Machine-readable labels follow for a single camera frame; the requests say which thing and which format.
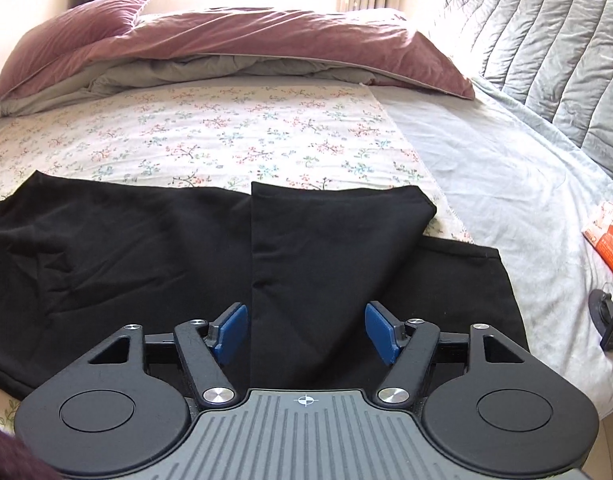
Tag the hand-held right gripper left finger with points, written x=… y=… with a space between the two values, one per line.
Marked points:
x=231 y=334

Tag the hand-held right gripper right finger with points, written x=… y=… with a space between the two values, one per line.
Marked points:
x=381 y=334

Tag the black pants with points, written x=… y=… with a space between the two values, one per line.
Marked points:
x=136 y=260

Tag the floral bed sheet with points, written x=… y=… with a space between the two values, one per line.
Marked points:
x=211 y=130

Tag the orange packet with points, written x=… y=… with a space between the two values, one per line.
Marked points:
x=608 y=240

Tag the pink grey-lined duvet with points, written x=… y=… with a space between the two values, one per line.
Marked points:
x=286 y=40

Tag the pink velvet pillow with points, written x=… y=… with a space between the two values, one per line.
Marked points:
x=71 y=30

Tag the grey quilted blanket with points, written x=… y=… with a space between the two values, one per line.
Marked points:
x=546 y=30

